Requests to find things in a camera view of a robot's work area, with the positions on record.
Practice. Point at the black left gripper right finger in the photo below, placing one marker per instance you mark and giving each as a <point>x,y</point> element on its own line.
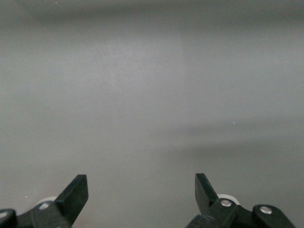
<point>204,192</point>

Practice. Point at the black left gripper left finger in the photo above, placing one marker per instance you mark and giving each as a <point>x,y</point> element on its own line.
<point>71,199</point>

